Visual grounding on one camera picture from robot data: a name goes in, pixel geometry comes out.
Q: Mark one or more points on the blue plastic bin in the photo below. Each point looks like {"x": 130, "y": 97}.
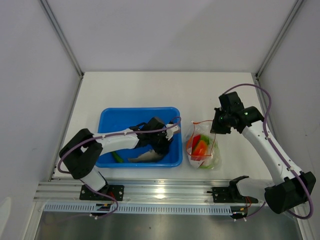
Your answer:
{"x": 116, "y": 119}

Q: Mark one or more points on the aluminium frame post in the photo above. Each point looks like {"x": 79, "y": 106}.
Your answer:
{"x": 61, "y": 36}
{"x": 280, "y": 36}

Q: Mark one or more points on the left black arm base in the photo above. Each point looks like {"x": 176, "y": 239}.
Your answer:
{"x": 114, "y": 191}

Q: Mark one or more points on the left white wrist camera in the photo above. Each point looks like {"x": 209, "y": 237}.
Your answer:
{"x": 171, "y": 130}

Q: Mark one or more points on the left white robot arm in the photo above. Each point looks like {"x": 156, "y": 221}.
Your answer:
{"x": 79, "y": 156}

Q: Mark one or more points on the right aluminium frame post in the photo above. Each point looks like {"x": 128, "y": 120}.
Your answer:
{"x": 280, "y": 36}

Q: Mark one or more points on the green grape bunch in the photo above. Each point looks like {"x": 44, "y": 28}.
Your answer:
{"x": 206, "y": 139}

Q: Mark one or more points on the left aluminium frame post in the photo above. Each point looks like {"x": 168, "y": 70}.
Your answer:
{"x": 61, "y": 36}

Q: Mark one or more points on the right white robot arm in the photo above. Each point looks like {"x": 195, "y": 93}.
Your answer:
{"x": 290, "y": 186}

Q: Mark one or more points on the red chili pepper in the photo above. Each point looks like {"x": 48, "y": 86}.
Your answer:
{"x": 195, "y": 141}

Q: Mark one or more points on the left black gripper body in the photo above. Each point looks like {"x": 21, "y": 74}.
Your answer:
{"x": 161, "y": 137}

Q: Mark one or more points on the small green chili pepper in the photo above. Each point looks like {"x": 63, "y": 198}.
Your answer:
{"x": 117, "y": 157}

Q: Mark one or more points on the red orange mango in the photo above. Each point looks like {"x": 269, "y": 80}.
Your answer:
{"x": 200, "y": 149}

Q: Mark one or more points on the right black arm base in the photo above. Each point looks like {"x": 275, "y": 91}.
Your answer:
{"x": 230, "y": 195}

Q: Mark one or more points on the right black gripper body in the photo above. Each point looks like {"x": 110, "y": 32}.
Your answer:
{"x": 220, "y": 123}

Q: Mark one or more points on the white cauliflower with leaves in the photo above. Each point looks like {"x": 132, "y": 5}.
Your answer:
{"x": 213, "y": 161}

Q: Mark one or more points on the grey toy fish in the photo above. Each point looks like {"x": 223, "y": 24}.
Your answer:
{"x": 148, "y": 157}

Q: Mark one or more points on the white slotted cable duct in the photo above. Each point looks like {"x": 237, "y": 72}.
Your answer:
{"x": 127, "y": 208}

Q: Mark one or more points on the clear zip top bag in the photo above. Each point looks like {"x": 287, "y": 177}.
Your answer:
{"x": 199, "y": 127}

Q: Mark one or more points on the aluminium mounting rail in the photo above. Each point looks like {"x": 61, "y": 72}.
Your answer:
{"x": 136, "y": 191}

